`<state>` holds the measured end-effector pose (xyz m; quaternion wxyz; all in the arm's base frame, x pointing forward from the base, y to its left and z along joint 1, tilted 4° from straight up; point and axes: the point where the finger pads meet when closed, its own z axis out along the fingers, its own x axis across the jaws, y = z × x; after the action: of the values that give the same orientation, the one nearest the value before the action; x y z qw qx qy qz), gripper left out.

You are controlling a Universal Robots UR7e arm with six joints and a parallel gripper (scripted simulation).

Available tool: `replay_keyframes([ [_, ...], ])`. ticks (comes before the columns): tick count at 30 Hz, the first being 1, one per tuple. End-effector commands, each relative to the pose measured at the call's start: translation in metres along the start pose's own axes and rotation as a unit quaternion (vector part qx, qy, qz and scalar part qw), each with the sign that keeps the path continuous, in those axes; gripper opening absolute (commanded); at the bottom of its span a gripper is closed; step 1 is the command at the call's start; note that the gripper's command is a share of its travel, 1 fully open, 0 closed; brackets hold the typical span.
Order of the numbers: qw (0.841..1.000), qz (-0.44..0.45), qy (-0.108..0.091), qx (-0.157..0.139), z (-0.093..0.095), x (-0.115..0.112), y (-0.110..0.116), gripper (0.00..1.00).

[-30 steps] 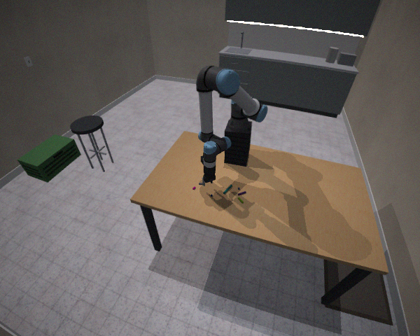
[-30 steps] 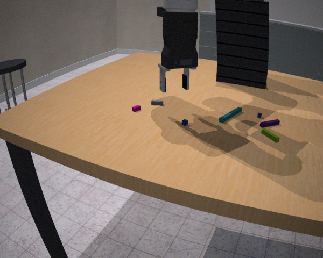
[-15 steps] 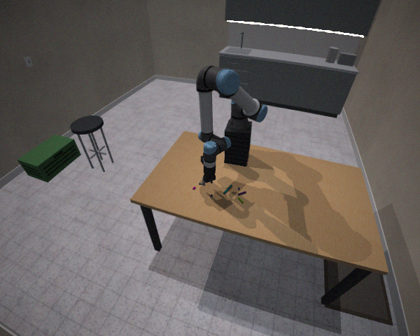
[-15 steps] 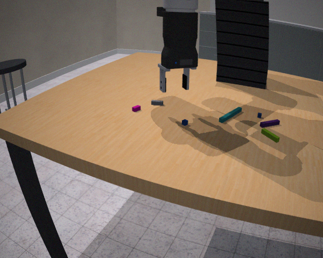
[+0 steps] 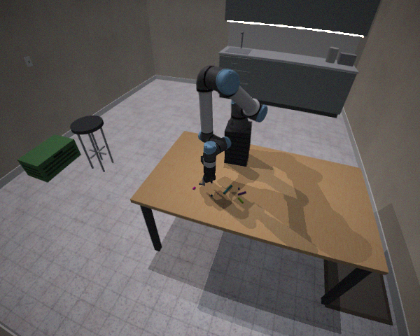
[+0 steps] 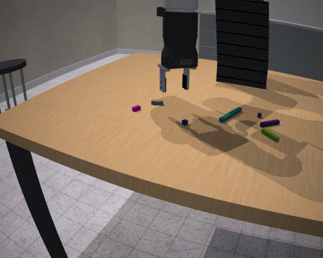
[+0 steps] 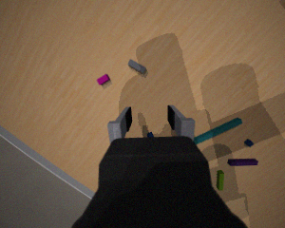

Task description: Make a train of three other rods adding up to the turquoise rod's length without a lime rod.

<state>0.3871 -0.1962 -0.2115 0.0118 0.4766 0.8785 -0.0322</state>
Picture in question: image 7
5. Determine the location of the small magenta block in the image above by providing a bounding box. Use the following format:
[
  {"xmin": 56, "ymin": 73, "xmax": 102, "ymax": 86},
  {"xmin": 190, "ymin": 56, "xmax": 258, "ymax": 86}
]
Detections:
[{"xmin": 97, "ymin": 74, "xmax": 110, "ymax": 85}]

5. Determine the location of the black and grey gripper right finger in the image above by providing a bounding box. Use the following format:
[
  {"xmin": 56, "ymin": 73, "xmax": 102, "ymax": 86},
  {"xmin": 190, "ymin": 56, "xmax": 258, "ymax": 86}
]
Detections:
[{"xmin": 167, "ymin": 104, "xmax": 195, "ymax": 141}]

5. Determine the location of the turquoise rod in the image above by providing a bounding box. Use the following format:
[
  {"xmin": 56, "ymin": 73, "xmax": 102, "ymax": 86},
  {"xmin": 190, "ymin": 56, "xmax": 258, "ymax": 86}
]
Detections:
[{"xmin": 194, "ymin": 118, "xmax": 242, "ymax": 144}]

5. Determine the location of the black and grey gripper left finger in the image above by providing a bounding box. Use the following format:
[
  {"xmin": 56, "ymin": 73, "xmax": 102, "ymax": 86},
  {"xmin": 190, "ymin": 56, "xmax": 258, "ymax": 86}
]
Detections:
[{"xmin": 107, "ymin": 107, "xmax": 132, "ymax": 143}]

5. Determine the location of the lime green rod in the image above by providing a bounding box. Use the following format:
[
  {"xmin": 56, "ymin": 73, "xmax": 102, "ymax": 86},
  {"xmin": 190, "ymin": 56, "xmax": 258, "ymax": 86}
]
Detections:
[{"xmin": 217, "ymin": 170, "xmax": 224, "ymax": 191}]

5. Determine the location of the purple rod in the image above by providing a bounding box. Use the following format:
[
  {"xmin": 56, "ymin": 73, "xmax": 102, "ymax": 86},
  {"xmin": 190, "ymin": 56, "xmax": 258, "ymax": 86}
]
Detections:
[{"xmin": 227, "ymin": 159, "xmax": 258, "ymax": 166}]

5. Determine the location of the small blue cube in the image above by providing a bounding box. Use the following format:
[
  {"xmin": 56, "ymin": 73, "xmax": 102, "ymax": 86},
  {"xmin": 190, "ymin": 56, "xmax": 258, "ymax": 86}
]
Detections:
[
  {"xmin": 245, "ymin": 139, "xmax": 254, "ymax": 146},
  {"xmin": 147, "ymin": 132, "xmax": 154, "ymax": 137}
]

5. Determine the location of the grey rectangular bar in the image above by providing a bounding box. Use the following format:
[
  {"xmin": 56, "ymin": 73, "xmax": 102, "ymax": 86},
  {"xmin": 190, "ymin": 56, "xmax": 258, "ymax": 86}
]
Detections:
[{"xmin": 128, "ymin": 60, "xmax": 146, "ymax": 73}]

